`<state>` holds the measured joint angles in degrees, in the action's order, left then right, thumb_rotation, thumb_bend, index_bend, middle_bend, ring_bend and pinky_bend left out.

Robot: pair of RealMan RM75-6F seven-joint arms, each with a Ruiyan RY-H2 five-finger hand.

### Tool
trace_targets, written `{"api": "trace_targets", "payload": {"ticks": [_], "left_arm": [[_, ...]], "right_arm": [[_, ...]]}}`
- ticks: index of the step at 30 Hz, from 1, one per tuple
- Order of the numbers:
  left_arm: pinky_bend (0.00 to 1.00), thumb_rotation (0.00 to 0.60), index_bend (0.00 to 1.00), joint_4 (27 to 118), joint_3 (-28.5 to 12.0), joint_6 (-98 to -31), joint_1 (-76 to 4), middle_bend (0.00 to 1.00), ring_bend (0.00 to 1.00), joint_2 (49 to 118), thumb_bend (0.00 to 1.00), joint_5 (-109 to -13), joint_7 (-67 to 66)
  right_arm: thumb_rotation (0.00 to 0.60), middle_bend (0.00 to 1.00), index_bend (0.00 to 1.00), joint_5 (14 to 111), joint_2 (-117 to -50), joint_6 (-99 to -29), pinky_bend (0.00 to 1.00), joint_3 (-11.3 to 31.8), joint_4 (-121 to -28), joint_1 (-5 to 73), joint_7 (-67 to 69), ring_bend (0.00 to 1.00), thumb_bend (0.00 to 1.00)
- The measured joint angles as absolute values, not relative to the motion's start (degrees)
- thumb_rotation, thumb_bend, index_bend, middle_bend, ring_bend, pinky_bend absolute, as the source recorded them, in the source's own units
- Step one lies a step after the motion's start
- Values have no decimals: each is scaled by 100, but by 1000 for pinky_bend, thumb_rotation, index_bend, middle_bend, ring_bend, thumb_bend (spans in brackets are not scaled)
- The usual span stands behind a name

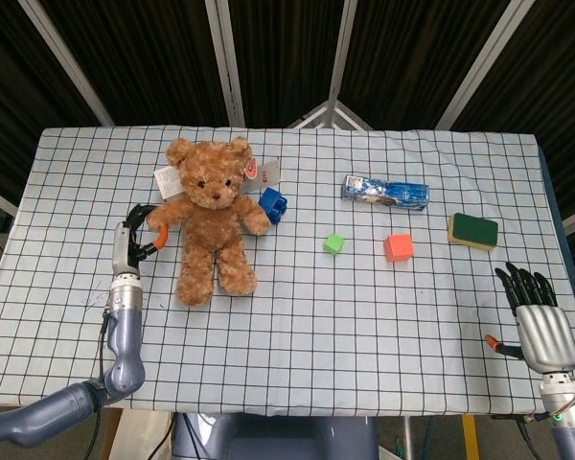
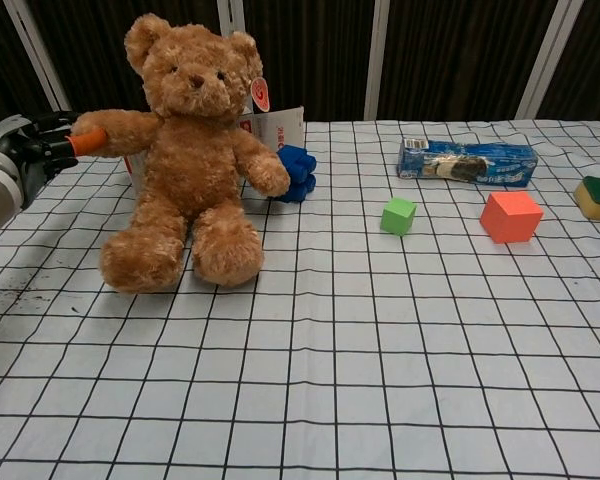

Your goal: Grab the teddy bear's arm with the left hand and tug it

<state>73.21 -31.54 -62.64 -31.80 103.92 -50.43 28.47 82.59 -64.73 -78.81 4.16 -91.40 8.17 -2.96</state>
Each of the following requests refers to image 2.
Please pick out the left black grey robot hand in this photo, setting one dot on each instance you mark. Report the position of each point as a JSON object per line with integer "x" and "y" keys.
{"x": 35, "y": 145}

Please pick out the brown plush teddy bear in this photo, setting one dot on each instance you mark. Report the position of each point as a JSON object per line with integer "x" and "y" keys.
{"x": 190, "y": 170}

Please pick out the red white heart hang tag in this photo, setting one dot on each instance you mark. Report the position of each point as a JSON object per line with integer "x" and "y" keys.
{"x": 261, "y": 94}

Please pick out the white red carton box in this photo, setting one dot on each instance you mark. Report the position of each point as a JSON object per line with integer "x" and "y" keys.
{"x": 280, "y": 127}

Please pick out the blue plastic building block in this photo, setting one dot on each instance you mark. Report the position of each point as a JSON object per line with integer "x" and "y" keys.
{"x": 300, "y": 185}

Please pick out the white black checked tablecloth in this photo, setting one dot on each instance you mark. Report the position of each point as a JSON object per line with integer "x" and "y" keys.
{"x": 330, "y": 350}

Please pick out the green cube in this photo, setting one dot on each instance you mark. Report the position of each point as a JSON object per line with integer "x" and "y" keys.
{"x": 397, "y": 217}

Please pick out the dark ribbed partition panel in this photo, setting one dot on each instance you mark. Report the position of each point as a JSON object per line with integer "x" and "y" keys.
{"x": 460, "y": 55}

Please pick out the blue cookie package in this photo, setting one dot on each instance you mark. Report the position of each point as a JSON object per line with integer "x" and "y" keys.
{"x": 480, "y": 162}

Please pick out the orange cube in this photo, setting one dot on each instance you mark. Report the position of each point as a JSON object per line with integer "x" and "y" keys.
{"x": 510, "y": 217}

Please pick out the white slanted frame post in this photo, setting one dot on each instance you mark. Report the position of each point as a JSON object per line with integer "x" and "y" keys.
{"x": 550, "y": 55}
{"x": 40, "y": 60}

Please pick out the white slotted frame post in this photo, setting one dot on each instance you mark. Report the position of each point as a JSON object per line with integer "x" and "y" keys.
{"x": 235, "y": 20}

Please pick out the white plain frame post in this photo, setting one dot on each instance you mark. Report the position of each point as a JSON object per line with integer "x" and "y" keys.
{"x": 382, "y": 55}

